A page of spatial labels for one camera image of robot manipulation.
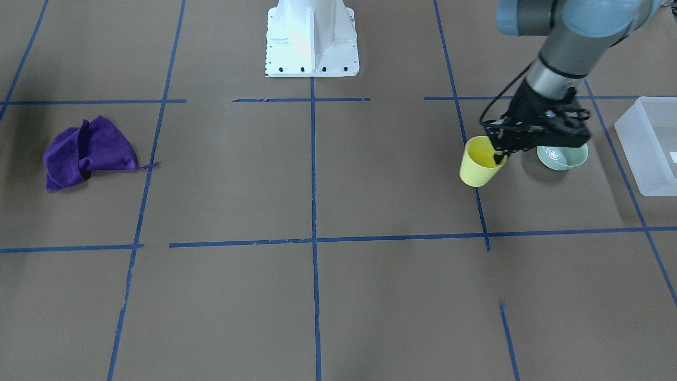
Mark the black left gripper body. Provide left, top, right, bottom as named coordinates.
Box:
left=484, top=80, right=591, bottom=154

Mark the yellow plastic cup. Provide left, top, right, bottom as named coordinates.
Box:
left=459, top=137, right=508, bottom=187

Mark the purple cloth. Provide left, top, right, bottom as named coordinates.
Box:
left=42, top=115, right=159, bottom=192

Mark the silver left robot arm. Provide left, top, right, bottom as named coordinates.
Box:
left=479, top=1, right=661, bottom=165

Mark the clear plastic storage box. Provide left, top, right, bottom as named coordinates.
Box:
left=614, top=96, right=676, bottom=197

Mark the light green ceramic bowl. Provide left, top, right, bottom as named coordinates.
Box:
left=536, top=144, right=589, bottom=171

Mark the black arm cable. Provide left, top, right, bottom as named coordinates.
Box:
left=479, top=61, right=535, bottom=128

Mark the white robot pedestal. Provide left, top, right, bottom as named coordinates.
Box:
left=264, top=1, right=360, bottom=78

